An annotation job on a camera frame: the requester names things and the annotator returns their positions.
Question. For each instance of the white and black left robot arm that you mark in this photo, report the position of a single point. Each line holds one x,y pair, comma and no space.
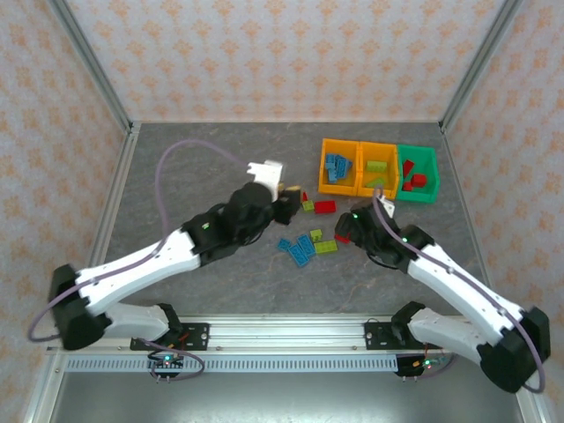
132,269

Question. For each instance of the green plastic bin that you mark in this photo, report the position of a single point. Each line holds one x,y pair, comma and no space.
432,176

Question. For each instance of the small electronics board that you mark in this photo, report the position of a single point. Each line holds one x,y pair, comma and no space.
165,363
416,368

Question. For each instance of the orange plastic bin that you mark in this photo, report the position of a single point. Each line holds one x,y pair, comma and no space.
324,187
363,190

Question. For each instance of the blue lego plate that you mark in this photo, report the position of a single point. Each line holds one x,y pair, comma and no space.
299,255
306,242
343,165
284,244

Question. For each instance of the aluminium table side rail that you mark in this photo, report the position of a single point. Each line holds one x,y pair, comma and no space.
458,176
118,185

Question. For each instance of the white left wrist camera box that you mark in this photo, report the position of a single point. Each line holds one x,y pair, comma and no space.
265,174

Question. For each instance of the aluminium frame post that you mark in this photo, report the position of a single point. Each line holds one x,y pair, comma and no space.
480,61
92,61

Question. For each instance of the small green lego brick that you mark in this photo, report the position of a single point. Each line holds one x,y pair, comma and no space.
308,205
316,235

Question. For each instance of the green lego slope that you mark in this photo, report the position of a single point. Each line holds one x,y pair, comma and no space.
376,182

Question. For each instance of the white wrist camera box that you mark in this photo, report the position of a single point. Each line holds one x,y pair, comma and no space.
388,206
265,174

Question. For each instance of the red lego slope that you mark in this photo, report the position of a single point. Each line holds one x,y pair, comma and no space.
408,168

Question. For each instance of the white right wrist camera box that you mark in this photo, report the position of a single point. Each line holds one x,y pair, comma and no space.
388,206

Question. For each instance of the grey metal sheet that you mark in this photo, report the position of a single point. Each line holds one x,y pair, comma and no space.
286,401

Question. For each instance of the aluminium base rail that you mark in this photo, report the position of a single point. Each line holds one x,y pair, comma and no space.
286,330

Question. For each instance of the blue lego brick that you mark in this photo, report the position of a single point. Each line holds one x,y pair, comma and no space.
331,161
332,176

